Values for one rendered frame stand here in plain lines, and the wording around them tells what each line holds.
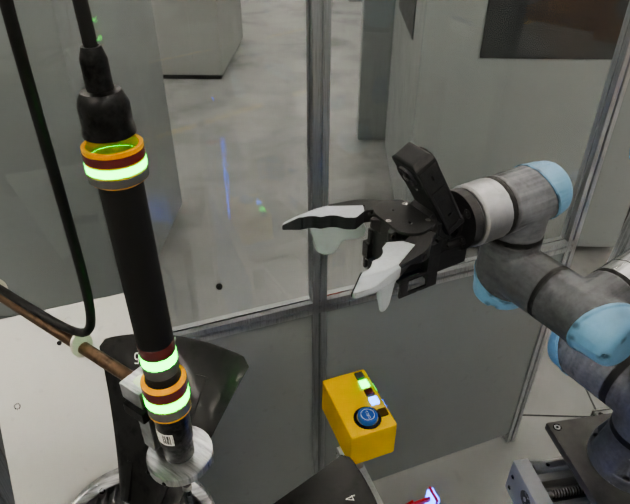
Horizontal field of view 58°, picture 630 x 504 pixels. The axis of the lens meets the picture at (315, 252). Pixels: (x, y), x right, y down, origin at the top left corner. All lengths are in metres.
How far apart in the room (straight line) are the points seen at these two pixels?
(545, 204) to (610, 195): 2.94
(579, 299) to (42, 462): 0.85
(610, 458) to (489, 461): 1.33
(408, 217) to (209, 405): 0.36
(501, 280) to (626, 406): 0.46
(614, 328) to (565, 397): 2.17
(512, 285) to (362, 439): 0.53
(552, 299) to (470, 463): 1.82
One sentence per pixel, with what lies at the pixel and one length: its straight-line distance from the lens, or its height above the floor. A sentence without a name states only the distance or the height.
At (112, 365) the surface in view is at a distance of 0.64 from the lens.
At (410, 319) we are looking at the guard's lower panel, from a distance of 1.75.
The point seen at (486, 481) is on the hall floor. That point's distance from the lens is 2.46.
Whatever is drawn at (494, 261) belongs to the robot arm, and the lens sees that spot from 0.76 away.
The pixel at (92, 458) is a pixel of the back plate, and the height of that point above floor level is 1.16.
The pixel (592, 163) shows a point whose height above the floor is 1.27.
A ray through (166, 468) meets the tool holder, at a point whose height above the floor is 1.46.
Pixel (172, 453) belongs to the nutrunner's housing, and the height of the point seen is 1.48.
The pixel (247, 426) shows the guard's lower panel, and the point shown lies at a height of 0.57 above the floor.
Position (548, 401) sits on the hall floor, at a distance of 2.81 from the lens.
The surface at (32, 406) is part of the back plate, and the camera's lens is 1.07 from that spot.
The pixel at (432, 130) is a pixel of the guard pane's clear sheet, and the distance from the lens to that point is 1.44.
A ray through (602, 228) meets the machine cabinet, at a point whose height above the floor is 0.19.
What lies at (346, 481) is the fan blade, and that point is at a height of 1.21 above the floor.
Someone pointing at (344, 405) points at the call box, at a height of 1.07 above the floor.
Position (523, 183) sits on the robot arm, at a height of 1.67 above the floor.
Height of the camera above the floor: 1.98
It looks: 35 degrees down
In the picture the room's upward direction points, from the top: straight up
